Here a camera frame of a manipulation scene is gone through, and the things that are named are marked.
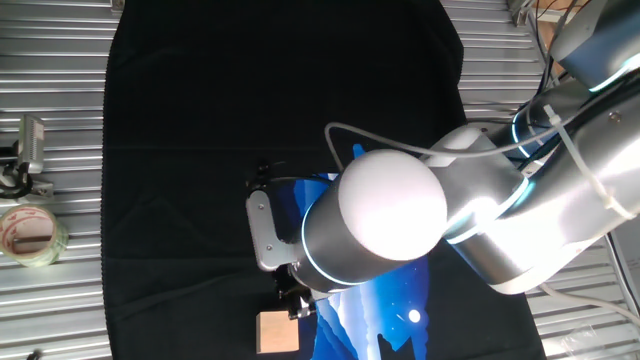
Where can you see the silver clamp tool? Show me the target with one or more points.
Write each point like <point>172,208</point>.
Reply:
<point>40,190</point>

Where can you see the small metal bracket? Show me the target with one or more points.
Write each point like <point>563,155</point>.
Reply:
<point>117,5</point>

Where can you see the black t-shirt with blue print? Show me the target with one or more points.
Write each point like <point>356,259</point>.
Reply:
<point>175,225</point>

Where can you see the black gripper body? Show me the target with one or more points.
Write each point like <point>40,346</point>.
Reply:
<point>290,285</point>

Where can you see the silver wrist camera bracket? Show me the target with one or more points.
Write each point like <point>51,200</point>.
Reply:
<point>262,225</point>

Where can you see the printed packing tape roll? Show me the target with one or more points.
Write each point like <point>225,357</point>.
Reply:
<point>50,252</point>

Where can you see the silver camera unit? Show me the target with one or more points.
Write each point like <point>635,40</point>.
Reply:
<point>31,145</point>

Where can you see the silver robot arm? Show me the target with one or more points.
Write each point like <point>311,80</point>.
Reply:
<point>390,210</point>

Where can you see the brown wooden board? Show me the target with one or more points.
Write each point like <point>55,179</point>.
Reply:
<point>547,32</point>

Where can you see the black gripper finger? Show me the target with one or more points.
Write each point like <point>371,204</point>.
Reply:
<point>296,312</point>
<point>311,307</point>

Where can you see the white zip tie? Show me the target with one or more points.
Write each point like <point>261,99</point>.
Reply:
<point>575,151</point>

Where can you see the small wooden block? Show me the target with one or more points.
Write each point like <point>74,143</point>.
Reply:
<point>275,335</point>

